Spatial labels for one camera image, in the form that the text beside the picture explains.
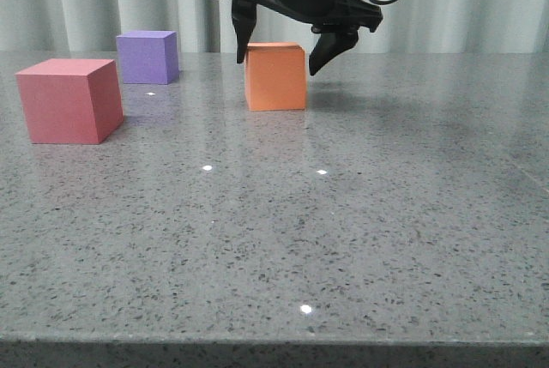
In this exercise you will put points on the purple foam cube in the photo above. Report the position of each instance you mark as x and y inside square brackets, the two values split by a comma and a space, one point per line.
[148, 57]

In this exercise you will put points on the red foam cube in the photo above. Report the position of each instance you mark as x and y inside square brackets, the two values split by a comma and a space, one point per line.
[71, 100]

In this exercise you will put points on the pale green curtain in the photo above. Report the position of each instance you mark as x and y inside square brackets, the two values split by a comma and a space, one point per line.
[418, 26]

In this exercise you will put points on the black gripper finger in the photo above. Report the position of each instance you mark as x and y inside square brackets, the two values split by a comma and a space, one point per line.
[244, 23]
[329, 46]

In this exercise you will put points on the orange foam cube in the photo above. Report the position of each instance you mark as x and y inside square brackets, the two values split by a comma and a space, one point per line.
[275, 77]

